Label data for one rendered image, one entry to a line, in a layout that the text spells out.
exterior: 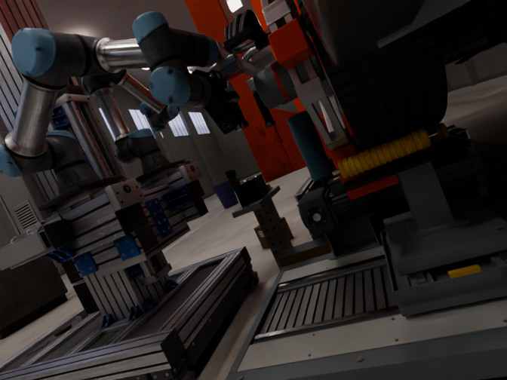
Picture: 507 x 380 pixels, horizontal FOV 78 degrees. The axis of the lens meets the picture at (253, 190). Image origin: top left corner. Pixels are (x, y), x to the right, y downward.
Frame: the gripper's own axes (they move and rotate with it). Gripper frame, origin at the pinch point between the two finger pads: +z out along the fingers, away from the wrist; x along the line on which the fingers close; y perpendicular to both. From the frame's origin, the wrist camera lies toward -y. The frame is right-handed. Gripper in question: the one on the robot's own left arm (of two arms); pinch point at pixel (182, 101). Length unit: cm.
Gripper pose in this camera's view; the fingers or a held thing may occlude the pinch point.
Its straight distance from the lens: 229.8
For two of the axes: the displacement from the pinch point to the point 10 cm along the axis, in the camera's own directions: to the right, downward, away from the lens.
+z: 5.1, -2.9, 8.1
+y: 3.0, 9.4, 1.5
